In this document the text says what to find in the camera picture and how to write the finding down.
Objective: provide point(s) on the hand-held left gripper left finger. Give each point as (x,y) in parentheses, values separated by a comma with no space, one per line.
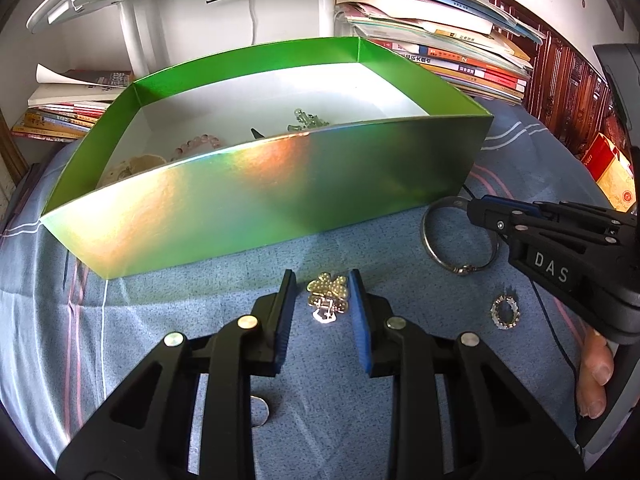
(284,320)

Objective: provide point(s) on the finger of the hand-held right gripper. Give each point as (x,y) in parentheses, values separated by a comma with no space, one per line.
(550,210)
(492,217)

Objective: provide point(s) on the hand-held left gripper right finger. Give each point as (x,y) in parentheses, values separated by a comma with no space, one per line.
(360,325)

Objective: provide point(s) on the flower brooch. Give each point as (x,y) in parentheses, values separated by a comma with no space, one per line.
(327,292)

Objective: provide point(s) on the silver bangle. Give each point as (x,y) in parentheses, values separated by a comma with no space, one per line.
(462,270)

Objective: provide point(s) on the green cardboard box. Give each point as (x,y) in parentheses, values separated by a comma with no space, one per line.
(250,200)

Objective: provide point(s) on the person's right hand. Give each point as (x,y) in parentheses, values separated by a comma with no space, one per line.
(597,375)

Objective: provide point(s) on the red and yellow box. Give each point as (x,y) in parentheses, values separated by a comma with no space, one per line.
(615,180)

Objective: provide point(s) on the blue striped cloth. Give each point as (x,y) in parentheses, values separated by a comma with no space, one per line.
(200,320)

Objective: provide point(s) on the small silver round object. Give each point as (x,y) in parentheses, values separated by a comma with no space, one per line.
(265,410)

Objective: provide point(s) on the carved wooden headboard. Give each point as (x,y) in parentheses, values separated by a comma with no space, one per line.
(565,90)

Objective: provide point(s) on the large stack of books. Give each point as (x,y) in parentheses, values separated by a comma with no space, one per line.
(425,25)

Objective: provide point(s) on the small stack of books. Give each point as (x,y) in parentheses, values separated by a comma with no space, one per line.
(65,110)

